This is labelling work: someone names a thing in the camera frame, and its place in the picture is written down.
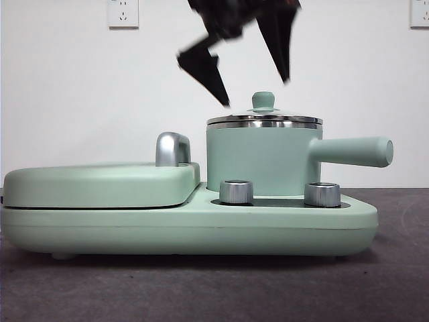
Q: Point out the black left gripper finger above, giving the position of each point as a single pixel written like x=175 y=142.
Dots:
x=204 y=70
x=279 y=40

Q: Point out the glass pot lid green knob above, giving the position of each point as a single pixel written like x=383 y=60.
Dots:
x=263 y=100

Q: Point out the silver control knob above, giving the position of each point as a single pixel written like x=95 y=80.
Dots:
x=235 y=192
x=321 y=195

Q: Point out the green griddle cover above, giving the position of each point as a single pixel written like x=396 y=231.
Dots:
x=100 y=184

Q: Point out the green breakfast machine base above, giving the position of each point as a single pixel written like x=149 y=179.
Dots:
x=201 y=231

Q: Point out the white wall socket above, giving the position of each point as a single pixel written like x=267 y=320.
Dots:
x=419 y=13
x=122 y=13

